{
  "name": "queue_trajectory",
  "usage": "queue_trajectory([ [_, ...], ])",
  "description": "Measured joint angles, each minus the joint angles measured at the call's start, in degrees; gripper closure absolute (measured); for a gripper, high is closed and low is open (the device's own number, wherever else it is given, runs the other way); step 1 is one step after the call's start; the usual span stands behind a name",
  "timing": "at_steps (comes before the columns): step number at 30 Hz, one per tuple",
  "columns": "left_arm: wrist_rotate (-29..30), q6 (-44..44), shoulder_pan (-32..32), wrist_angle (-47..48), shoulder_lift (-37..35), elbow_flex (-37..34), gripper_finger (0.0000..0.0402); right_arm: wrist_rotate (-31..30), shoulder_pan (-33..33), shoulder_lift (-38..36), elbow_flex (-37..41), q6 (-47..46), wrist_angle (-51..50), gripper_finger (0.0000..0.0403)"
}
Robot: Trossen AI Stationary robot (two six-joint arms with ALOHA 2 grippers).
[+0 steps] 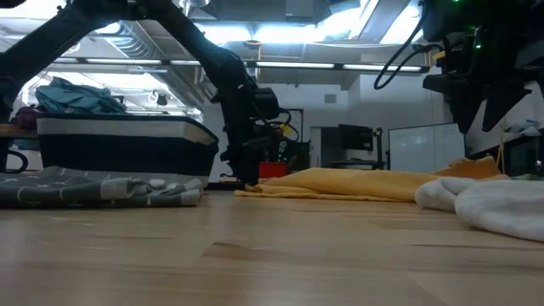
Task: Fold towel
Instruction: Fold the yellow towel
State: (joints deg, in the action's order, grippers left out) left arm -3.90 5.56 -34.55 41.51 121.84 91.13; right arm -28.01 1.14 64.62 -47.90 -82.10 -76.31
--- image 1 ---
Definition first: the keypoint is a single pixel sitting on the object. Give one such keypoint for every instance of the ceiling light strip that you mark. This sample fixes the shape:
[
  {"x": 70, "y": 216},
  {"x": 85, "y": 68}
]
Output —
[{"x": 297, "y": 65}]

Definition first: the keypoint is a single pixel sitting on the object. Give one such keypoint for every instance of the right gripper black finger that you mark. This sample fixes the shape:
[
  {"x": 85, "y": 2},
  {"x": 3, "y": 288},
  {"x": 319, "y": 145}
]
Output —
[
  {"x": 465, "y": 106},
  {"x": 499, "y": 104}
]

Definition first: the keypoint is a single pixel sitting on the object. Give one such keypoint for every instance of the silver corrugated air duct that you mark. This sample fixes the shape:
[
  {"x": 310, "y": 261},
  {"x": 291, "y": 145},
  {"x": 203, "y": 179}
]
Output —
[{"x": 140, "y": 42}]

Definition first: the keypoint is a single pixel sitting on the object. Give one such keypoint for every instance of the maroon bag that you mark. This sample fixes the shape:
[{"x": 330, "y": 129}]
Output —
[{"x": 26, "y": 118}]

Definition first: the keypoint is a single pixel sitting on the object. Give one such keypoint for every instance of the white towel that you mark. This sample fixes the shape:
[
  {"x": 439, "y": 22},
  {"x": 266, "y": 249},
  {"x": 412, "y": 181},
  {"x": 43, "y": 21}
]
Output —
[{"x": 501, "y": 208}]

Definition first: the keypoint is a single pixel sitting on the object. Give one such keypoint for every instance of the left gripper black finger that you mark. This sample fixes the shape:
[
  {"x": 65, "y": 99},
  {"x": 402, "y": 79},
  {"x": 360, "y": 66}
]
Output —
[{"x": 251, "y": 172}]

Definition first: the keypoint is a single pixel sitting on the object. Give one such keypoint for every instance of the small black hanging reel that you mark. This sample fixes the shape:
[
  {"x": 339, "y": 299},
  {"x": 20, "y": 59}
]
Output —
[{"x": 161, "y": 100}]

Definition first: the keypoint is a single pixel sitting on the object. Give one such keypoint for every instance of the small red box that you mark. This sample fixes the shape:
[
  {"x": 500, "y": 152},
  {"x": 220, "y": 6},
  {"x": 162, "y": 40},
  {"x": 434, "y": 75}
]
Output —
[{"x": 273, "y": 169}]

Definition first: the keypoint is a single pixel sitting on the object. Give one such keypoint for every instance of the green object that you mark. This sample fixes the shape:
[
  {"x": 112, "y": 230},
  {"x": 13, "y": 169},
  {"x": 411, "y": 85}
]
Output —
[{"x": 529, "y": 177}]

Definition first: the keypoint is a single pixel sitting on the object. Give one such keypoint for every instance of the dark blue fabric bin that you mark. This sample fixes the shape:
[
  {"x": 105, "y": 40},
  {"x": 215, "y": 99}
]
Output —
[{"x": 123, "y": 149}]

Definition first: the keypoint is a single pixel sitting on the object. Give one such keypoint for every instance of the grey checked towel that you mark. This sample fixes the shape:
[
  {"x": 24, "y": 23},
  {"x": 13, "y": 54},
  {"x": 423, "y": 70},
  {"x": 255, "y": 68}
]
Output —
[{"x": 76, "y": 189}]

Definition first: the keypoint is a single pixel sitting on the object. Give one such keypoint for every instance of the teal cloth pile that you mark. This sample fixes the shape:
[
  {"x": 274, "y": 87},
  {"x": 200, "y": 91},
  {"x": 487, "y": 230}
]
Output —
[{"x": 76, "y": 98}]

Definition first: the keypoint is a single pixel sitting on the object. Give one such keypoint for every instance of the white objects on shelf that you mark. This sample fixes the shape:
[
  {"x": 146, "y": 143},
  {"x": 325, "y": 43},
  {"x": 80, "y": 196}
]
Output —
[{"x": 529, "y": 127}]

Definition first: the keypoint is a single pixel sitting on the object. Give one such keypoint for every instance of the white whiteboard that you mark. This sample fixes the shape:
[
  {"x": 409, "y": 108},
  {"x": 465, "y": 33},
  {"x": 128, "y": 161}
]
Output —
[{"x": 425, "y": 149}]

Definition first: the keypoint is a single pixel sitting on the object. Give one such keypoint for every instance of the yellow knit towel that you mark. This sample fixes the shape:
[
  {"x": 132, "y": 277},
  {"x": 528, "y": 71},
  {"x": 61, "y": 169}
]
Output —
[{"x": 348, "y": 183}]

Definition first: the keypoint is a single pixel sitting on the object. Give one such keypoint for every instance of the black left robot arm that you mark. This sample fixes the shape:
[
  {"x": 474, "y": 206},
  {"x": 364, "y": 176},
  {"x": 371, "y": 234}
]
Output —
[{"x": 221, "y": 64}]

